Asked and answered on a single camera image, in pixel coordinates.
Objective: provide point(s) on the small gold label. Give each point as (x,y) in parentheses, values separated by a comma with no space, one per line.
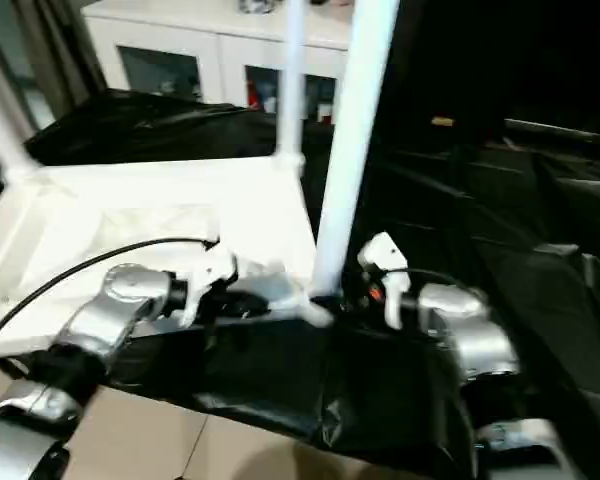
(442,120)

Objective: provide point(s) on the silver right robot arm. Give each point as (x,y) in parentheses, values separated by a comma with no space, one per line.
(470,325)

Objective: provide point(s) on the red bottle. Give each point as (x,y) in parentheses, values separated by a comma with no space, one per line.
(252,92)

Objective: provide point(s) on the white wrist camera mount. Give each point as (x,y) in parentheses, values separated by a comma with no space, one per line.
(385,255)
(210,270)

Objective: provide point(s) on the white glass-door cabinet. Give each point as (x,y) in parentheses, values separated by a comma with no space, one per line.
(180,30)

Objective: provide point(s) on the clear glass ornament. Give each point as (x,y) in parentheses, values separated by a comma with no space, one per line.
(260,5)

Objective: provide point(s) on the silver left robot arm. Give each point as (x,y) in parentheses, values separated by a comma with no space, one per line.
(115,300)

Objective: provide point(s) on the small white cup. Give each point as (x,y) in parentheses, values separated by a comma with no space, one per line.
(324,111)

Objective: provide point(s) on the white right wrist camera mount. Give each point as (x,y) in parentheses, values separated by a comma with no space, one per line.
(385,255)

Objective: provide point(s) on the black cabinet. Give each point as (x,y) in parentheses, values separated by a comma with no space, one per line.
(530,50)

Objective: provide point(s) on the grey curtain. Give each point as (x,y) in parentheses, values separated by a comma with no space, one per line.
(30,60)

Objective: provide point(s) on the white plastic table top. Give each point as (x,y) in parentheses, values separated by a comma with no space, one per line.
(130,200)

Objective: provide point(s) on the black work mat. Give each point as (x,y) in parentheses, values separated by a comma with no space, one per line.
(430,300)

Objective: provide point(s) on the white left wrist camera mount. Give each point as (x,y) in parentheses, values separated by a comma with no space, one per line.
(210,270)

